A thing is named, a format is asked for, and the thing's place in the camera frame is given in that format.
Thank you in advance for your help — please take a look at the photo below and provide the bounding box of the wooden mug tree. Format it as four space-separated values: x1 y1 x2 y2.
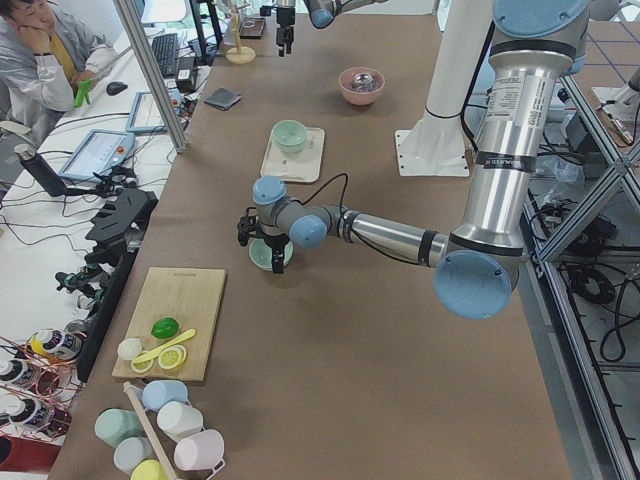
220 0 256 64

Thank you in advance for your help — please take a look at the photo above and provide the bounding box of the green cup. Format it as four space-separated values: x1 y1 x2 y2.
94 408 143 448

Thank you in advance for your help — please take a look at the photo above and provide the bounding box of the yellow plastic knife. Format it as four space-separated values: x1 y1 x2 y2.
132 328 197 363

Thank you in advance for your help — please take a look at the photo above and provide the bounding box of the black keyboard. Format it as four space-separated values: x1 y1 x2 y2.
151 33 179 79

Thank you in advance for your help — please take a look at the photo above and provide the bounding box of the cream rabbit serving tray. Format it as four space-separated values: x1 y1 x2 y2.
260 127 326 184

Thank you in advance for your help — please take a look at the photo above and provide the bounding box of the pink cup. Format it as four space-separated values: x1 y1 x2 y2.
174 429 225 472

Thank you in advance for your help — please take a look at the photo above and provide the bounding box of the white garlic bulb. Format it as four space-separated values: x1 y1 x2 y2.
117 337 143 362

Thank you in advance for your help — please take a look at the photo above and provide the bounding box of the yellow cup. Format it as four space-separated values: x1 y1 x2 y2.
130 459 168 480

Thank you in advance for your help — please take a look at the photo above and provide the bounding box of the white cup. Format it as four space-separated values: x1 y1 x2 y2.
156 401 204 442

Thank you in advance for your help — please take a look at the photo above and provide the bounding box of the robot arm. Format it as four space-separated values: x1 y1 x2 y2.
270 0 377 57
237 1 590 319

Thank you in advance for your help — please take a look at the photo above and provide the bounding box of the blue teach pendant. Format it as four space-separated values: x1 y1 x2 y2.
126 91 166 135
58 129 135 183

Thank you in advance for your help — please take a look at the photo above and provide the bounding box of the green bowl on tray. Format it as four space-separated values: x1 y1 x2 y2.
272 119 308 153

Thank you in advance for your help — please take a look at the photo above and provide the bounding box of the grey folded cloth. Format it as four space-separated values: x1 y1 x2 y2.
204 87 242 111

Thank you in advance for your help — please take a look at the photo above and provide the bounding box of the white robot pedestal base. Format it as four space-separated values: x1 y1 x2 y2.
396 1 493 177

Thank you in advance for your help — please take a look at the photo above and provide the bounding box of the pink bowl with ice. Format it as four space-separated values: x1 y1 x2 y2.
338 67 385 106

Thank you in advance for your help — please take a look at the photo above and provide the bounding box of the green lime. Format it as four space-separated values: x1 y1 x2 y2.
151 317 180 339

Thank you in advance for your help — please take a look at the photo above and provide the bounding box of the grey cup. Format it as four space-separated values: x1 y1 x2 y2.
113 437 154 475

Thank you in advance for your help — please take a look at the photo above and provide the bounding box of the blue cup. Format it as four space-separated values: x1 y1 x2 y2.
142 380 189 412

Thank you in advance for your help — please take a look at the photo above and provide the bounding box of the black computer mouse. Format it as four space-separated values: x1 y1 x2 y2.
105 81 128 96

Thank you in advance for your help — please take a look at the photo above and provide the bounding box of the wooden cutting board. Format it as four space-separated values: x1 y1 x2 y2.
110 266 228 383

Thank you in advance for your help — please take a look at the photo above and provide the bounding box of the lemon slice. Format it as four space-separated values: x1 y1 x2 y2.
130 358 155 374
157 344 188 371

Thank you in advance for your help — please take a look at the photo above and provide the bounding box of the green bowl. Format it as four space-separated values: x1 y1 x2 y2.
272 119 308 153
249 239 294 271
274 130 308 153

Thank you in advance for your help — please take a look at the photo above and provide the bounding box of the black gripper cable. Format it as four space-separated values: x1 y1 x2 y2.
299 172 350 221

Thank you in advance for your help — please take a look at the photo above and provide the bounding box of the aluminium frame post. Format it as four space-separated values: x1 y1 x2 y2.
113 0 188 154

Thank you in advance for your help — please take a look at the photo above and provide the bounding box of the seated person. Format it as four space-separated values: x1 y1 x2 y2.
1 1 116 144

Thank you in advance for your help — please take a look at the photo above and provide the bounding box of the black water bottle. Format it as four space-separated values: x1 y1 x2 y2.
14 144 67 197

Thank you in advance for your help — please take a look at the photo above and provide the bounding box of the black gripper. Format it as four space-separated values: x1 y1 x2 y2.
275 0 295 56
236 208 290 274

